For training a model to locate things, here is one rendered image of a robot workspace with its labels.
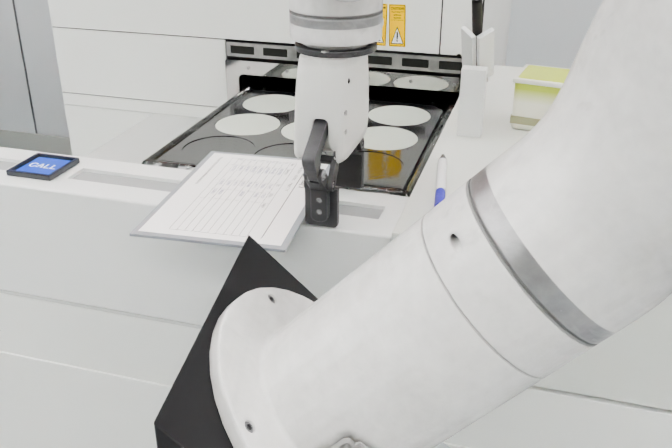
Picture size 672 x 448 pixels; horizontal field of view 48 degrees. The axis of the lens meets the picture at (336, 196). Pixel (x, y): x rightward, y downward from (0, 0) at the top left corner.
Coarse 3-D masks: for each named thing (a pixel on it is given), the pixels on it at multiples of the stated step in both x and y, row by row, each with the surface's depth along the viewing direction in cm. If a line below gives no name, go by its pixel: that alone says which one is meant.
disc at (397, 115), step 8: (376, 112) 121; (384, 112) 121; (392, 112) 121; (400, 112) 121; (408, 112) 121; (416, 112) 121; (424, 112) 121; (376, 120) 118; (384, 120) 118; (392, 120) 118; (400, 120) 118; (408, 120) 118; (416, 120) 118; (424, 120) 118
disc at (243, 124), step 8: (224, 120) 118; (232, 120) 118; (240, 120) 118; (248, 120) 118; (256, 120) 118; (264, 120) 118; (272, 120) 118; (216, 128) 115; (224, 128) 115; (232, 128) 115; (240, 128) 115; (248, 128) 115; (256, 128) 115; (264, 128) 115; (272, 128) 115
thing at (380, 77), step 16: (240, 64) 135; (256, 64) 134; (272, 64) 133; (288, 64) 132; (240, 80) 137; (384, 80) 128; (400, 80) 128; (416, 80) 127; (432, 80) 126; (448, 80) 125
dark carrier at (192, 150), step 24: (216, 120) 118; (288, 120) 118; (432, 120) 118; (192, 144) 109; (216, 144) 109; (240, 144) 109; (264, 144) 108; (288, 144) 109; (384, 168) 100; (408, 168) 100
